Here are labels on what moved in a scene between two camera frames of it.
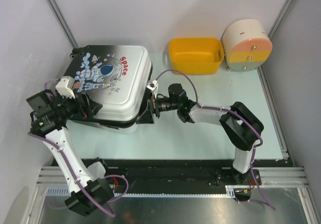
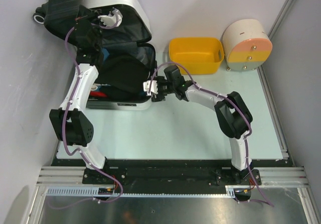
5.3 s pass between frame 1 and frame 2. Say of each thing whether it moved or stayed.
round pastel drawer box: stayed
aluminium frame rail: stayed
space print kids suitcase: moved
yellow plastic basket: stayed
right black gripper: moved
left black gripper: moved
